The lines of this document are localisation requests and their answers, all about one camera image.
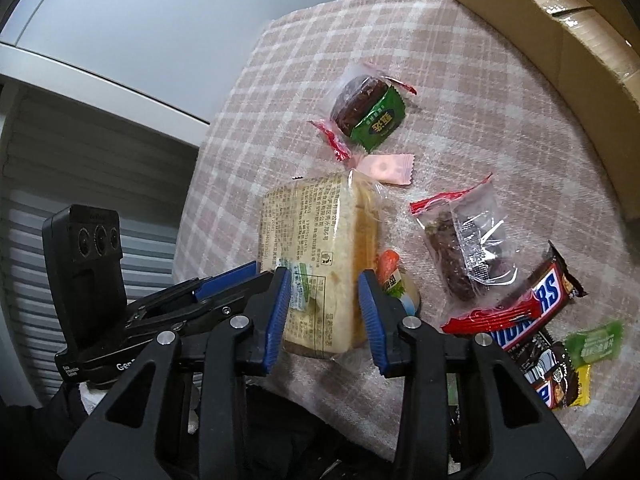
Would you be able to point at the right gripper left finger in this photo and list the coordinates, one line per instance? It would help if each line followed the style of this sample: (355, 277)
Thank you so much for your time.
(179, 411)

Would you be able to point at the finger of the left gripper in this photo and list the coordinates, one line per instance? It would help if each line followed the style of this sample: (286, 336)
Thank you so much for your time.
(213, 285)

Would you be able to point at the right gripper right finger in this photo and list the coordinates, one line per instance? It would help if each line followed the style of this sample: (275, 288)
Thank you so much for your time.
(467, 410)

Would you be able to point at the small carrot print snack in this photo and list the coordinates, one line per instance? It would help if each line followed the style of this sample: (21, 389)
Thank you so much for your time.
(397, 283)

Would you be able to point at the packaged bread slice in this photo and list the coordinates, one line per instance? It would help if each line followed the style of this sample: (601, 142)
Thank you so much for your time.
(325, 230)

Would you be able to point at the clear pack dark snack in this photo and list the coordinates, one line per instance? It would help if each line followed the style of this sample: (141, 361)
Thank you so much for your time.
(466, 236)

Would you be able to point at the snickers bar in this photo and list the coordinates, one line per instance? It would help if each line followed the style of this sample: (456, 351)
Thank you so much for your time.
(547, 367)
(530, 307)

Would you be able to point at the yellow candy wrapper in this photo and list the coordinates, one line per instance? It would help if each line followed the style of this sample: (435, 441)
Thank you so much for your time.
(580, 387)

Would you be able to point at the green candy wrapper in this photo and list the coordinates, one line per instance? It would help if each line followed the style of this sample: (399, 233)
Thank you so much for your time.
(598, 344)

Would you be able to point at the pink candy wrapper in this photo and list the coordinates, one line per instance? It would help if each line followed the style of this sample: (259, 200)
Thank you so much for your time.
(393, 169)

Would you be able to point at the pink plaid tablecloth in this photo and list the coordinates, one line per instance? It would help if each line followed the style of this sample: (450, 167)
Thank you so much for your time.
(481, 110)

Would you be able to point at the dark snack green label pack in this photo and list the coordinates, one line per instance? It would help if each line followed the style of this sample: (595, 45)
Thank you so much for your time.
(361, 109)

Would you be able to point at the brown cardboard box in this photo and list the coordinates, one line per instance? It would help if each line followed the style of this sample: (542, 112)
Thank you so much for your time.
(589, 51)

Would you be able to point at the black camera box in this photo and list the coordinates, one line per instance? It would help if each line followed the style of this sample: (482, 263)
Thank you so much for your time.
(81, 246)

